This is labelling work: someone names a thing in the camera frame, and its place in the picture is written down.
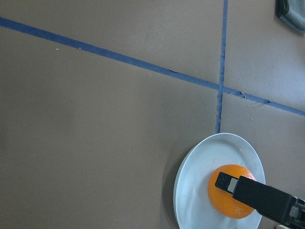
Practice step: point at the grey folded cloth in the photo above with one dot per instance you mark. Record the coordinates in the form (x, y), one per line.
(292, 13)

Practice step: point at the light blue plate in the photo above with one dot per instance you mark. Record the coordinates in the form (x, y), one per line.
(192, 207)

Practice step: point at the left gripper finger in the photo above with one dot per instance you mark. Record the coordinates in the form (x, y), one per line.
(268, 201)

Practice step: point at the orange fruit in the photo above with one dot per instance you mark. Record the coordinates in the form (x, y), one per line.
(222, 201)

